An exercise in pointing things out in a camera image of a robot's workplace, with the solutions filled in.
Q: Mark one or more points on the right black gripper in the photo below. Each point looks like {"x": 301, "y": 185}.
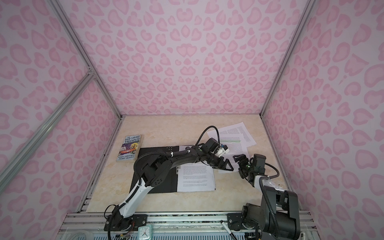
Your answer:
{"x": 242, "y": 157}

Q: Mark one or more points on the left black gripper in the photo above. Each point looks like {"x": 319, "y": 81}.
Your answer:
{"x": 224, "y": 165}

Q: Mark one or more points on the white printed sheet back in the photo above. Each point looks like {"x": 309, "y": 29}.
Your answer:
{"x": 238, "y": 129}

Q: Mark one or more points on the white printed sheet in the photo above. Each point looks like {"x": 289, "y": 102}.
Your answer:
{"x": 238, "y": 129}
{"x": 195, "y": 177}

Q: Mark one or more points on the black file folder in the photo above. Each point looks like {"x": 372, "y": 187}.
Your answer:
{"x": 156, "y": 168}

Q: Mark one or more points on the white sheet green header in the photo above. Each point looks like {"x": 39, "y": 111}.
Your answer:
{"x": 236, "y": 145}

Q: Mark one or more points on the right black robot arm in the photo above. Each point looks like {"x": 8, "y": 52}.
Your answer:
{"x": 278, "y": 213}

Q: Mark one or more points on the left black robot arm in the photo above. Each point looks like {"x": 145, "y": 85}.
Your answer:
{"x": 119, "y": 218}

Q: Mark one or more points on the colourful paperback book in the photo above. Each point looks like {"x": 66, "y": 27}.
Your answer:
{"x": 130, "y": 148}

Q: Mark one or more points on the small white desk clock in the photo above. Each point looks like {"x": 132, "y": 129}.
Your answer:
{"x": 145, "y": 232}

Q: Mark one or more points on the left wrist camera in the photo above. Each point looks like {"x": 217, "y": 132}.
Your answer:
{"x": 213, "y": 146}

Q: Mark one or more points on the black pen on rail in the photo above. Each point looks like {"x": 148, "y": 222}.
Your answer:
{"x": 227, "y": 229}

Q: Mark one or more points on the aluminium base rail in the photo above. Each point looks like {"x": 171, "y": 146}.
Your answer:
{"x": 182, "y": 223}

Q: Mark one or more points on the aluminium diagonal frame bar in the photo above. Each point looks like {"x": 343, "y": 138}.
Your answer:
{"x": 20, "y": 159}

